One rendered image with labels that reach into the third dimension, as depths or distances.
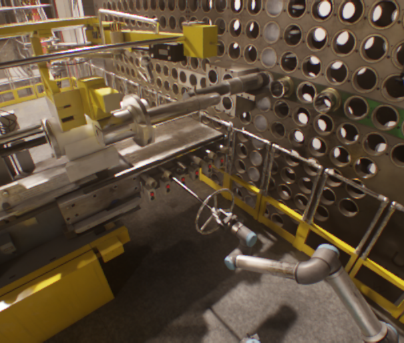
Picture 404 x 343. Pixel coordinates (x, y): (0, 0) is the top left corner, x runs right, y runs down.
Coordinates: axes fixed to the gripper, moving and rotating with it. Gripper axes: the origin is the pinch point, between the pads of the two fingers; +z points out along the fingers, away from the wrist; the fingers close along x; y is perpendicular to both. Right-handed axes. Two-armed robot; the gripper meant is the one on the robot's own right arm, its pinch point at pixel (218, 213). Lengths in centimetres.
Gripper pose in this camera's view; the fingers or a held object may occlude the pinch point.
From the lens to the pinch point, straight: 189.0
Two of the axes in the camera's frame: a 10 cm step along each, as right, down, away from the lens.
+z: -6.5, -4.4, 6.3
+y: 0.6, 7.9, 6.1
